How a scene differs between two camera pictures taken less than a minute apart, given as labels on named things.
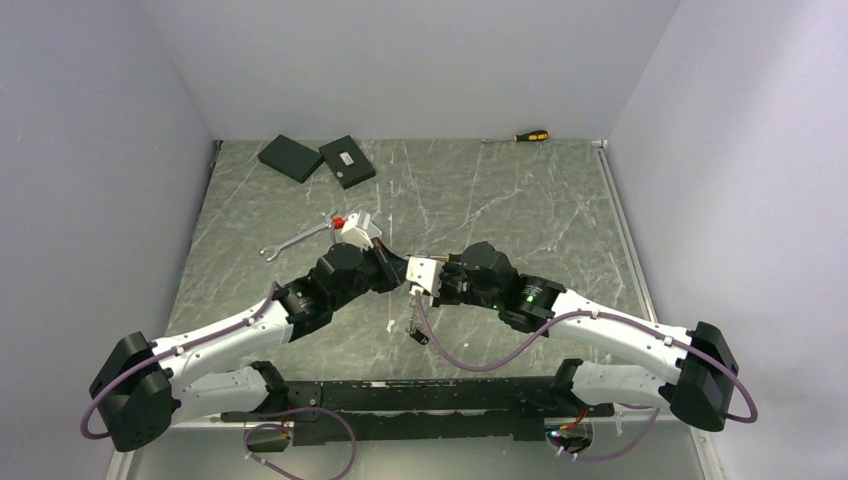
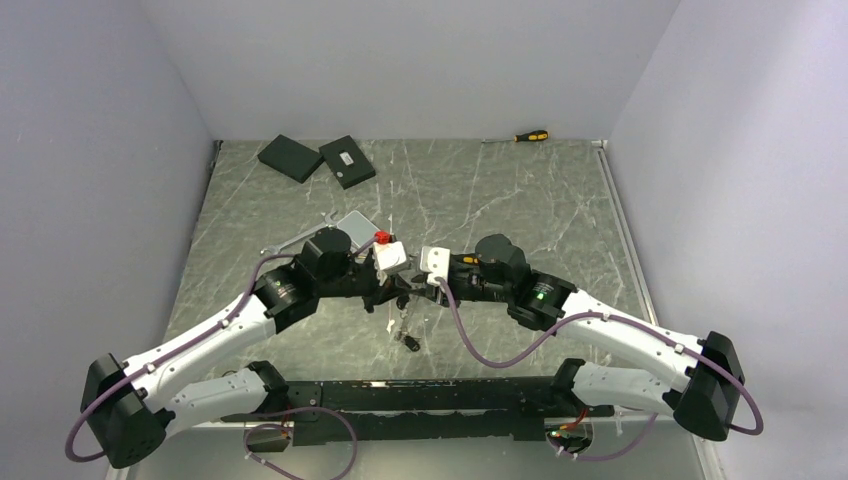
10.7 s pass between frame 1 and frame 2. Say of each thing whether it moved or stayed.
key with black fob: moved
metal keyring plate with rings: moved
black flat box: stayed
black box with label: stayed
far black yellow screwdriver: stayed
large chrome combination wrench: stayed
